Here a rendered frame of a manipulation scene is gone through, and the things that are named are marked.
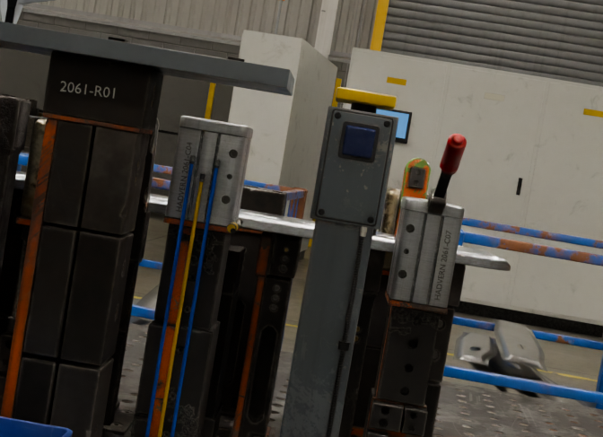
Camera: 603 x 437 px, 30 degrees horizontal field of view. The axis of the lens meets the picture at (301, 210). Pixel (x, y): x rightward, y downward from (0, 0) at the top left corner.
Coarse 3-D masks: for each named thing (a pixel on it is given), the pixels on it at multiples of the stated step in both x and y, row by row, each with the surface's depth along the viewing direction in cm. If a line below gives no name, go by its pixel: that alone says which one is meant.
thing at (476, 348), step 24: (480, 240) 313; (504, 240) 313; (576, 240) 426; (600, 240) 425; (600, 264) 311; (480, 336) 392; (504, 336) 374; (528, 336) 387; (552, 336) 428; (480, 360) 346; (504, 360) 372; (528, 360) 338; (504, 384) 314; (528, 384) 314; (552, 384) 315; (600, 384) 425; (600, 408) 425
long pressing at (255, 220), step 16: (16, 176) 139; (160, 208) 138; (256, 224) 138; (272, 224) 138; (288, 224) 138; (304, 224) 138; (384, 240) 138; (464, 256) 137; (480, 256) 138; (496, 256) 150
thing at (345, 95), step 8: (336, 88) 110; (344, 88) 110; (336, 96) 110; (344, 96) 110; (352, 96) 110; (360, 96) 110; (368, 96) 110; (376, 96) 110; (384, 96) 110; (392, 96) 110; (352, 104) 112; (360, 104) 112; (368, 104) 111; (376, 104) 110; (384, 104) 110; (392, 104) 110
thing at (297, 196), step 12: (24, 156) 331; (156, 168) 445; (168, 168) 445; (156, 180) 327; (168, 180) 327; (288, 192) 387; (300, 192) 420; (300, 204) 437; (288, 216) 437; (300, 216) 437; (144, 264) 447; (156, 264) 447; (156, 288) 397; (144, 300) 371; (156, 300) 380; (132, 312) 329; (144, 312) 329; (144, 324) 393
